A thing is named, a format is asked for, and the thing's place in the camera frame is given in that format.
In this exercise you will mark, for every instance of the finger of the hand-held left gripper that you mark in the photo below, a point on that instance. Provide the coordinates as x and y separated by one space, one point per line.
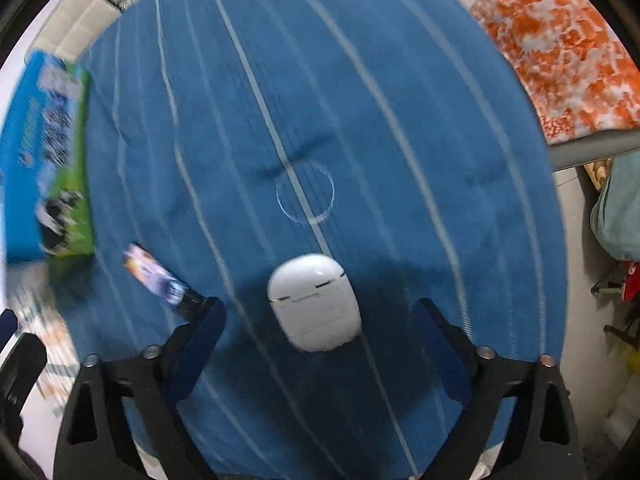
7 330

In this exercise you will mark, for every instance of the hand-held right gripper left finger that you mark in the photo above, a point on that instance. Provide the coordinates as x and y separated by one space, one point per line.
195 347

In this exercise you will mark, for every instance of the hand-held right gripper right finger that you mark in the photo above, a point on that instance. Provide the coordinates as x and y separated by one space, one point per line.
445 357

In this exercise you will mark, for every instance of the white earbud case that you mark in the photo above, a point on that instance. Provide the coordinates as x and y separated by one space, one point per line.
315 305

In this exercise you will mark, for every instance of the blue printed cardboard box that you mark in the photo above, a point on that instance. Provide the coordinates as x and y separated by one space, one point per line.
50 160

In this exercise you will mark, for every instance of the orange and teal plaid cloth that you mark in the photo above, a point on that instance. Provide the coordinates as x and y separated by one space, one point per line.
45 320

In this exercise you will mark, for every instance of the small colourful printed tube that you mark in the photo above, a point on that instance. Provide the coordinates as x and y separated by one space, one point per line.
155 272

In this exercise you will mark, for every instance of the red printed fabric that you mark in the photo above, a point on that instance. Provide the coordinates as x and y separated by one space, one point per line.
631 282

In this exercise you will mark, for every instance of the blue striped cloth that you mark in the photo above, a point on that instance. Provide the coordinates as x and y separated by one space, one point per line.
325 110

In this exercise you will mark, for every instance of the white quilted chair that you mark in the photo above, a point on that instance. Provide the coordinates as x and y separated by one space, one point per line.
70 25

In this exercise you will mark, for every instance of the orange floral blanket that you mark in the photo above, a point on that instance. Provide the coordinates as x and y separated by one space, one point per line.
565 45

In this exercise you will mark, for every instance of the black metal frame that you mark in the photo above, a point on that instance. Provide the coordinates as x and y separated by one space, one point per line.
617 332

